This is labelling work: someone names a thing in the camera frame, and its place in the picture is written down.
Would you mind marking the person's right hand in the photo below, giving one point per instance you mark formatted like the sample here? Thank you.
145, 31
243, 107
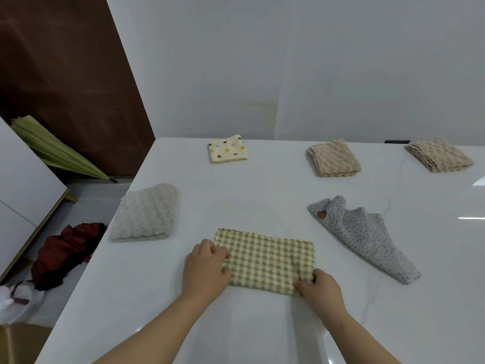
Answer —
326, 299

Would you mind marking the person's left hand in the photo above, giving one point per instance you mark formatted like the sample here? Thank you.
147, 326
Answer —
204, 272

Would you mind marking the green checked cloth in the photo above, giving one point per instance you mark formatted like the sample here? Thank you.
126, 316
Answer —
269, 261

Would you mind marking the grey floral cloth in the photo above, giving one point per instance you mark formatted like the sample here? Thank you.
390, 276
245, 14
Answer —
363, 238

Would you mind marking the grey fluffy towel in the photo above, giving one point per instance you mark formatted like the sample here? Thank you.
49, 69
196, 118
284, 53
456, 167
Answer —
146, 214

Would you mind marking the yellow polka dot cloth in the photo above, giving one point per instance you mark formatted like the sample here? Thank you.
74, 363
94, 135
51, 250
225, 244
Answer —
227, 149

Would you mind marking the beige textured towel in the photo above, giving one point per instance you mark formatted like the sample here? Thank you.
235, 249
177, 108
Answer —
439, 155
333, 159

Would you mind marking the person's right forearm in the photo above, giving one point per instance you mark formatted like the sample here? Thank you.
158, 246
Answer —
360, 344

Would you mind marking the person's left forearm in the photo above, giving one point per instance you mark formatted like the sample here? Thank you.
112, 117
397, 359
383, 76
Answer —
155, 333

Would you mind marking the white marble table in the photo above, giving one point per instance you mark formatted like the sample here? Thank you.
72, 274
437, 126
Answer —
265, 197

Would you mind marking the dark red cloth on floor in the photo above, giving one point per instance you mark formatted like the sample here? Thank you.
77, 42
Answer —
64, 253

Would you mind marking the white plastic bag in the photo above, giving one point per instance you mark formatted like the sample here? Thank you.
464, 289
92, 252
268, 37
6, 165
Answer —
19, 303

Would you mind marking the green folded umbrella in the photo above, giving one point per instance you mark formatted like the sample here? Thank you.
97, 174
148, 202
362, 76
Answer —
57, 147

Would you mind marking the white cabinet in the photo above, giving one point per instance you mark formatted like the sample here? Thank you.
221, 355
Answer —
22, 200

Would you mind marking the brown cardboard box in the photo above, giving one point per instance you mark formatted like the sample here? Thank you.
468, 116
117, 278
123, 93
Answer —
22, 344

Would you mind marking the dark brown wooden door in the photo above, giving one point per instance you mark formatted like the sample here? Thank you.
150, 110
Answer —
75, 79

